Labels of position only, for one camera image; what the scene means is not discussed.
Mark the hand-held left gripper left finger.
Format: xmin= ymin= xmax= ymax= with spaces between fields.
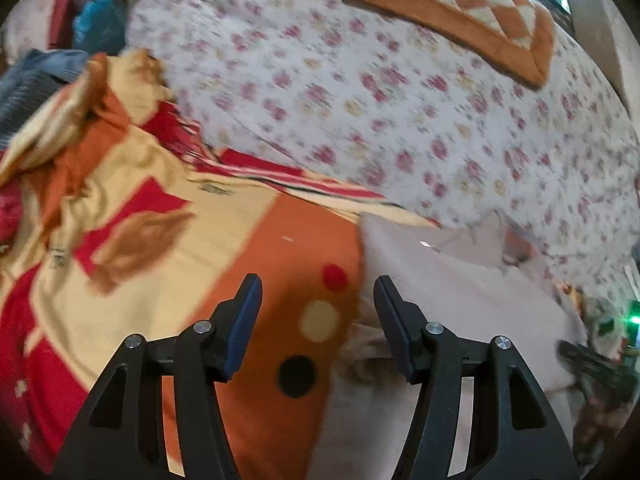
xmin=52 ymin=273 xmax=264 ymax=480

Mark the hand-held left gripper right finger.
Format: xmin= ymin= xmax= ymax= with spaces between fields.
xmin=373 ymin=275 xmax=581 ymax=480

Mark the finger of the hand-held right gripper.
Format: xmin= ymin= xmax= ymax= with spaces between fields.
xmin=557 ymin=339 xmax=637 ymax=387

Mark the large grey garment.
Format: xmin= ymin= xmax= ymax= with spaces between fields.
xmin=312 ymin=212 xmax=588 ymax=480

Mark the orange red yellow printed blanket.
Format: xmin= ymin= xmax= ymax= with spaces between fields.
xmin=0 ymin=50 xmax=443 ymax=480

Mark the floral bed sheet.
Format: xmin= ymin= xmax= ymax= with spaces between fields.
xmin=125 ymin=0 xmax=640 ymax=311

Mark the dark red knitted cloth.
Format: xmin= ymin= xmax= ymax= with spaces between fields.
xmin=0 ymin=189 xmax=27 ymax=257

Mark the orange checkered cushion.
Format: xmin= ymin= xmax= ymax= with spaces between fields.
xmin=341 ymin=0 xmax=557 ymax=89

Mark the beige curtain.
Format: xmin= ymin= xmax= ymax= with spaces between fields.
xmin=562 ymin=0 xmax=640 ymax=116

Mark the blue denim cloth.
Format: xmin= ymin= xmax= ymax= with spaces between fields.
xmin=0 ymin=49 xmax=92 ymax=137

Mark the blue plastic bag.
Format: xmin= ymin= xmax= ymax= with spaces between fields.
xmin=71 ymin=0 xmax=127 ymax=55

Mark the red white cloth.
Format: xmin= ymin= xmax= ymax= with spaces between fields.
xmin=0 ymin=0 xmax=121 ymax=63

